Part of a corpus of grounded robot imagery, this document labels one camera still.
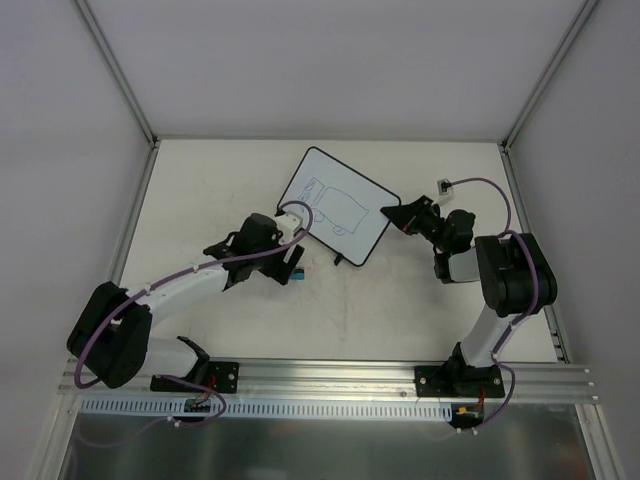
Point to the white whiteboard black frame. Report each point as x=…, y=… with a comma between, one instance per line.
x=345, y=204

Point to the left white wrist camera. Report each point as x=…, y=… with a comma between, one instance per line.
x=288, y=226

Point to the aluminium mounting rail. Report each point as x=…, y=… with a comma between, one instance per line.
x=342, y=380

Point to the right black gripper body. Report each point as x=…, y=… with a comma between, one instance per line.
x=415, y=218

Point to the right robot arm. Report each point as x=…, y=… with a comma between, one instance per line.
x=516, y=282

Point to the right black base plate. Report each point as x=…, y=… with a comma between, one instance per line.
x=451, y=381

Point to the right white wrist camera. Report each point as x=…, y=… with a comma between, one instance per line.
x=445, y=192

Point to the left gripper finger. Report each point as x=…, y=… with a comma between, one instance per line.
x=281, y=274
x=295, y=256

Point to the aluminium frame post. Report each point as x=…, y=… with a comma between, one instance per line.
x=114, y=68
x=560, y=52

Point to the right aluminium frame post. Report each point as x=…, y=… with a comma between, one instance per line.
x=560, y=52

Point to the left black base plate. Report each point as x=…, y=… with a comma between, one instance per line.
x=220, y=376

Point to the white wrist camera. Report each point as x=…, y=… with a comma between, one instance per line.
x=445, y=192
x=288, y=226

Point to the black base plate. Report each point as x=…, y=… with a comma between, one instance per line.
x=220, y=376
x=451, y=381

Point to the blue black whiteboard eraser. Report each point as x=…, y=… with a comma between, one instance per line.
x=298, y=274

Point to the white slotted cable duct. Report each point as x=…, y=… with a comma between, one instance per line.
x=269, y=408

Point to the left aluminium frame post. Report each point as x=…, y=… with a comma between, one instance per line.
x=114, y=68

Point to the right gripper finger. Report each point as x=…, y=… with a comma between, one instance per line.
x=406, y=211
x=405, y=222

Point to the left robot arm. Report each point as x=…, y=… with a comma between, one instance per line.
x=112, y=337

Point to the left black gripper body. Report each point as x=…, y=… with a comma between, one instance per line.
x=282, y=261

